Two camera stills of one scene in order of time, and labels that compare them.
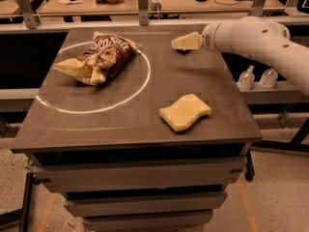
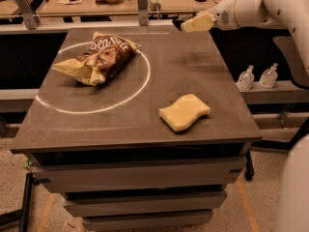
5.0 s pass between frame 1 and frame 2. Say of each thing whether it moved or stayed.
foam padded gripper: moved
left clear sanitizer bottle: stayed
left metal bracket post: stayed
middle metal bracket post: stayed
